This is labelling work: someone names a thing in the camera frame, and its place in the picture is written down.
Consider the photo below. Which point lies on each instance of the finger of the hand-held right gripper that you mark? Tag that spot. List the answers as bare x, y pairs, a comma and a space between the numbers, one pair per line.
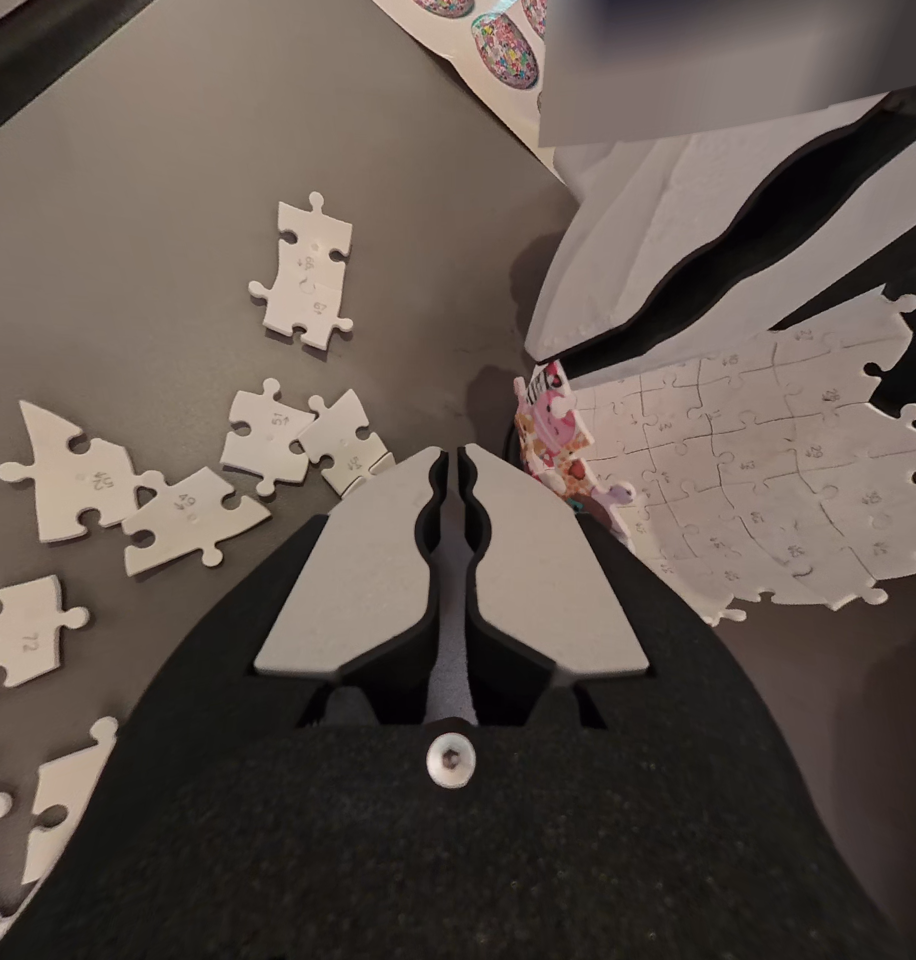
638, 225
818, 255

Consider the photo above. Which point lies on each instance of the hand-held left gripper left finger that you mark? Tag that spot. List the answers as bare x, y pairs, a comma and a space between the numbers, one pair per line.
346, 585

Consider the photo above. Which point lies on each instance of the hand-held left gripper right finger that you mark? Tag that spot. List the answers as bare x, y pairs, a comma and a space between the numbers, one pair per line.
555, 585

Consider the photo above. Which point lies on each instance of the partly built white puzzle ball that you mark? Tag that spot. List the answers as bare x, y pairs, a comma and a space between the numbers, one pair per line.
758, 465

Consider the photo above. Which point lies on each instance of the puzzle pieces group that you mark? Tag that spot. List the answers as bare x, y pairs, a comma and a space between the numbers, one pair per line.
293, 278

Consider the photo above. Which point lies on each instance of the printed instruction leaflet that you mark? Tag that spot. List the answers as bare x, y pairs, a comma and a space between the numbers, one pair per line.
495, 45

